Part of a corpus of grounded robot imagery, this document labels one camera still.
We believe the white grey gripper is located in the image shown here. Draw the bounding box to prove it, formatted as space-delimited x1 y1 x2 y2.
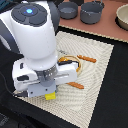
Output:
12 59 78 97

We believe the yellow butter box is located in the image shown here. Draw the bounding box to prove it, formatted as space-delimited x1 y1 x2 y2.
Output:
45 92 56 100

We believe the golden bread loaf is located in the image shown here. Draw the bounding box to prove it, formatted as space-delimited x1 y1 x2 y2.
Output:
58 60 78 65

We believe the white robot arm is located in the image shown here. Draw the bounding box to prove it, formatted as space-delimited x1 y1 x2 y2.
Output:
0 1 79 100

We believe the pink serving mat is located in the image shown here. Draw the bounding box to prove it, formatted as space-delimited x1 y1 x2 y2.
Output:
59 0 128 42

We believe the beige woven placemat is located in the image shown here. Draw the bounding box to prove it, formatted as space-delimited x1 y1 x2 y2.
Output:
12 30 115 128

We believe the beige round plate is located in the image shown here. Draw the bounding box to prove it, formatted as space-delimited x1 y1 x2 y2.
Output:
58 55 82 76

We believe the left grey pot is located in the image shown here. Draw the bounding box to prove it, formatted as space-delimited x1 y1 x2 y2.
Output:
58 2 78 19

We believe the grey pot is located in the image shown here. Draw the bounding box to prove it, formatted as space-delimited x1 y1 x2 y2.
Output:
80 0 104 24
58 2 78 19

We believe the right grey pot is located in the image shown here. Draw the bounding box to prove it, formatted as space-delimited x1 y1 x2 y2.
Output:
80 0 104 24

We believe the cream bowl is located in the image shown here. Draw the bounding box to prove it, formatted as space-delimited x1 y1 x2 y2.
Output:
116 4 128 31

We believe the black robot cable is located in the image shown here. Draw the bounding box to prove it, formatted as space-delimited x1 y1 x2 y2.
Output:
0 71 18 96

